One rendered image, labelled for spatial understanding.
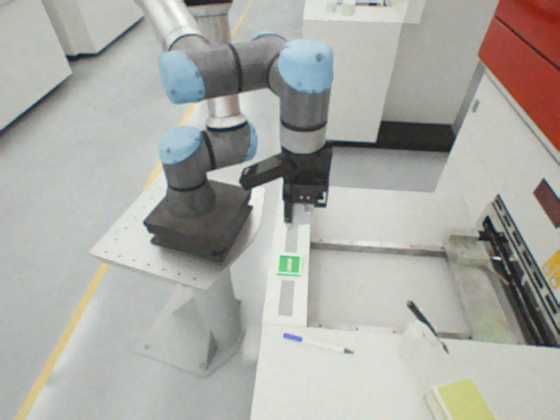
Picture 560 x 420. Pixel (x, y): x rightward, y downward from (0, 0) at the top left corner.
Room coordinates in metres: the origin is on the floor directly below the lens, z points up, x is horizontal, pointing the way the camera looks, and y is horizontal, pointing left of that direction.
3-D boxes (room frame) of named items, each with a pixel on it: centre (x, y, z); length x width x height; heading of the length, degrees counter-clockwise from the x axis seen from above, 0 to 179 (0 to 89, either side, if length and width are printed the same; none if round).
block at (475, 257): (0.56, -0.51, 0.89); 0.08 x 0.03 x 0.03; 85
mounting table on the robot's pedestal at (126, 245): (0.77, 0.29, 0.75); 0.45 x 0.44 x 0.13; 72
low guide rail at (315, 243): (0.63, -0.34, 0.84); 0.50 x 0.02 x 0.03; 85
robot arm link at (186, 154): (0.77, 0.26, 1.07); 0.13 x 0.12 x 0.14; 116
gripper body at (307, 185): (0.48, -0.05, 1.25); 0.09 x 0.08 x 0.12; 85
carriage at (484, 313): (0.48, -0.51, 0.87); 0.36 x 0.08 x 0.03; 175
